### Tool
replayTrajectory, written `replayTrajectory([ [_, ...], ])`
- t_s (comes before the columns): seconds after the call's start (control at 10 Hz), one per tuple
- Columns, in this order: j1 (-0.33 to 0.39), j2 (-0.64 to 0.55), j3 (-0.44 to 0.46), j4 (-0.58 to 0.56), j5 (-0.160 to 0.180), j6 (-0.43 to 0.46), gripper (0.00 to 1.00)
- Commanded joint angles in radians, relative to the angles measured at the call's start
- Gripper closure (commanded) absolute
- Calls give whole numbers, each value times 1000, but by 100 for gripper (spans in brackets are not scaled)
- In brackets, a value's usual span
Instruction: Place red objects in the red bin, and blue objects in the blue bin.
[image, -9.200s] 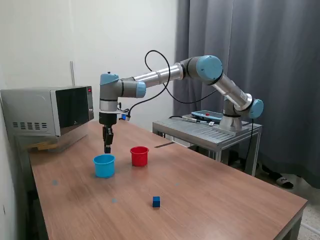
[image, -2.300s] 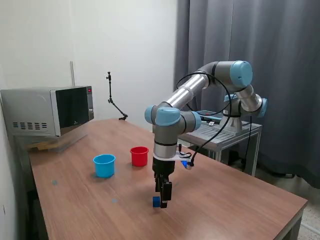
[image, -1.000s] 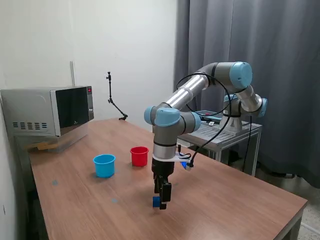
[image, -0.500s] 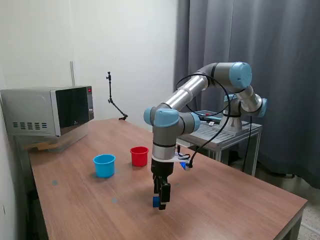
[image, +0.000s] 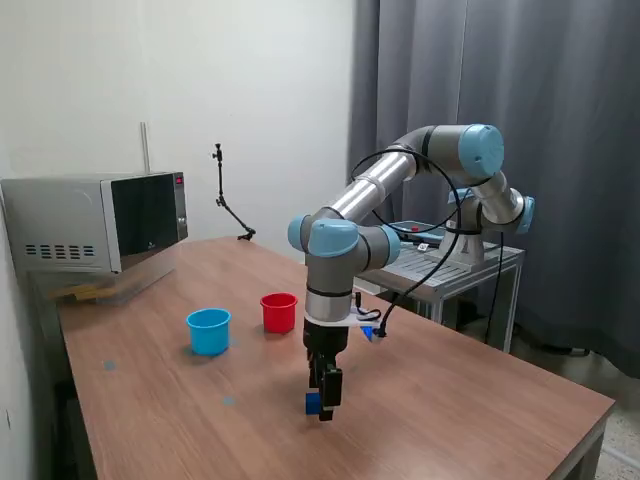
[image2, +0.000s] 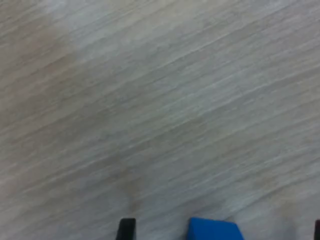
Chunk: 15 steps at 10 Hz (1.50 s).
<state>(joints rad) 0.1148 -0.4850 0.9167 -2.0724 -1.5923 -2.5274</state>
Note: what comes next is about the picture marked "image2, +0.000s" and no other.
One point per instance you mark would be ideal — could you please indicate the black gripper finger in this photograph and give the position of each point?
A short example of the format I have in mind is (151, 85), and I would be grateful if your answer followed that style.
(317, 231)
(126, 230)

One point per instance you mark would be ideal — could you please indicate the blue cube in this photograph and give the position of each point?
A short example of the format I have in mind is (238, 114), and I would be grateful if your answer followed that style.
(212, 230)

